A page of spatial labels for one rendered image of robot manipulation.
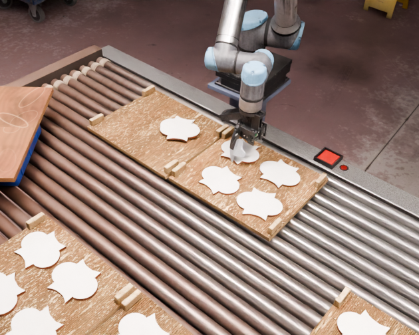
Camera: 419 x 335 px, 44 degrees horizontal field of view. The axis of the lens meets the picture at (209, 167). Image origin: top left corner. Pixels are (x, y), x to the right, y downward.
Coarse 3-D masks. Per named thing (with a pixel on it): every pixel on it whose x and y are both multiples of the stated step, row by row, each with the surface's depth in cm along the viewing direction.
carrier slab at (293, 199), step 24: (216, 144) 185; (192, 168) 175; (240, 168) 176; (192, 192) 167; (240, 192) 167; (264, 192) 167; (288, 192) 167; (312, 192) 168; (240, 216) 159; (288, 216) 159
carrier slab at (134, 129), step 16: (160, 96) 207; (112, 112) 199; (128, 112) 199; (144, 112) 199; (160, 112) 199; (176, 112) 199; (192, 112) 200; (96, 128) 191; (112, 128) 191; (128, 128) 191; (144, 128) 191; (208, 128) 192; (112, 144) 185; (128, 144) 184; (144, 144) 184; (160, 144) 185; (176, 144) 185; (192, 144) 185; (208, 144) 185; (144, 160) 178; (160, 160) 178; (160, 176) 174
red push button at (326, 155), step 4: (324, 152) 184; (328, 152) 184; (320, 156) 182; (324, 156) 182; (328, 156) 182; (332, 156) 183; (336, 156) 183; (324, 160) 181; (328, 160) 181; (332, 160) 181; (336, 160) 181; (332, 164) 180
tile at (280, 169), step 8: (280, 160) 178; (264, 168) 175; (272, 168) 175; (280, 168) 175; (288, 168) 175; (296, 168) 175; (264, 176) 172; (272, 176) 172; (280, 176) 172; (288, 176) 172; (296, 176) 172; (280, 184) 169; (288, 184) 169; (296, 184) 169
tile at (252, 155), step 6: (222, 144) 184; (228, 144) 184; (246, 144) 184; (222, 150) 182; (228, 150) 181; (246, 150) 181; (252, 150) 181; (222, 156) 179; (228, 156) 179; (246, 156) 179; (252, 156) 179; (258, 156) 179; (240, 162) 177; (246, 162) 177; (252, 162) 177
